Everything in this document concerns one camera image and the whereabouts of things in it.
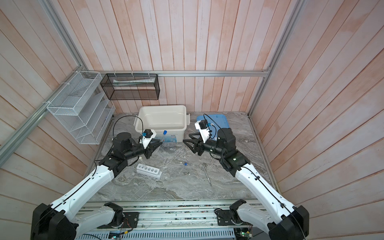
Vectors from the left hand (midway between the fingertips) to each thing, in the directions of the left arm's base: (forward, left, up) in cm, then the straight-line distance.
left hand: (160, 144), depth 75 cm
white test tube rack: (-6, +11, -19) cm, 22 cm away
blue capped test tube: (+2, -3, +7) cm, 8 cm away
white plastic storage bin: (+35, -3, -19) cm, 40 cm away
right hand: (-2, -14, +8) cm, 16 cm away
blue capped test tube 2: (-1, -12, -23) cm, 26 cm away
